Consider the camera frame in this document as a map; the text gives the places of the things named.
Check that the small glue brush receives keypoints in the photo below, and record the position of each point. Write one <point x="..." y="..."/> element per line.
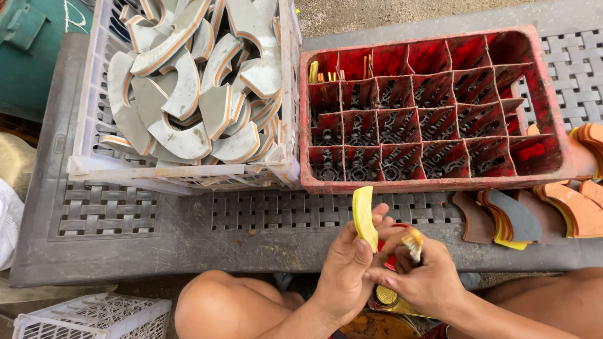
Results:
<point x="414" y="245"/>

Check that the person's left leg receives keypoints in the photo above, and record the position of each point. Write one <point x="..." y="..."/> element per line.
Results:
<point x="216" y="306"/>

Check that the large white plastic crate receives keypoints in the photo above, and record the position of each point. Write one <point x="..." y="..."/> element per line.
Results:
<point x="89" y="155"/>

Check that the tan sack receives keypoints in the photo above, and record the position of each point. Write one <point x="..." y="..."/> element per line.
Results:
<point x="14" y="162"/>

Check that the pile of grey curved soles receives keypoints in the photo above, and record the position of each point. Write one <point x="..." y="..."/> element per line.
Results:
<point x="188" y="94"/>

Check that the red tin lid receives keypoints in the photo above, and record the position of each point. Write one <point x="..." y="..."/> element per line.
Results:
<point x="390" y="262"/>

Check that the person's right hand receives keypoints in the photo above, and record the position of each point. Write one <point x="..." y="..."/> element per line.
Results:
<point x="431" y="282"/>

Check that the dark grey curved sole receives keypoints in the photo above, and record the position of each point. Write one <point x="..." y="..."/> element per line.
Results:
<point x="516" y="216"/>

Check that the yellow curved rubber piece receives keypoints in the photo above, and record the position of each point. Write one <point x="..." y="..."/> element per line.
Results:
<point x="363" y="217"/>

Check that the person's right leg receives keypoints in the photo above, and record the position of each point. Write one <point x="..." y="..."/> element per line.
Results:
<point x="556" y="296"/>

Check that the red divided plastic crate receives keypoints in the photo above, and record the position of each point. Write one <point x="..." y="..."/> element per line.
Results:
<point x="424" y="179"/>

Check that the gold glue tin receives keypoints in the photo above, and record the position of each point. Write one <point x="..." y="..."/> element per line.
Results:
<point x="387" y="296"/>

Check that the bunch of orange strips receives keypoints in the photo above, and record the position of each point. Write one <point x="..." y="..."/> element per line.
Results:
<point x="329" y="77"/>

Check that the rusty round tin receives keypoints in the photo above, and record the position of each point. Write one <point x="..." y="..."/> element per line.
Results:
<point x="377" y="327"/>

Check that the person's leg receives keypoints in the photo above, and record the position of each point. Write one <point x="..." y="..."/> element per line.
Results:
<point x="556" y="296"/>
<point x="216" y="306"/>

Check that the white sack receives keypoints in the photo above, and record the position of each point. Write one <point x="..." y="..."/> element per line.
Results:
<point x="8" y="226"/>

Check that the yellow strip in crate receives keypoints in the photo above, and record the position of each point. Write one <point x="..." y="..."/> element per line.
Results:
<point x="313" y="71"/>

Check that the person's left hand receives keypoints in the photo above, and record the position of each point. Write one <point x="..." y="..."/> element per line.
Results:
<point x="341" y="273"/>

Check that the heap of orange curved soles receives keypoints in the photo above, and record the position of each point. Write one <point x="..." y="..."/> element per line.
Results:
<point x="577" y="209"/>

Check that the small white plastic crate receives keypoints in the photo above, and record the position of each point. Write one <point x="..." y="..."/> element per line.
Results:
<point x="94" y="318"/>

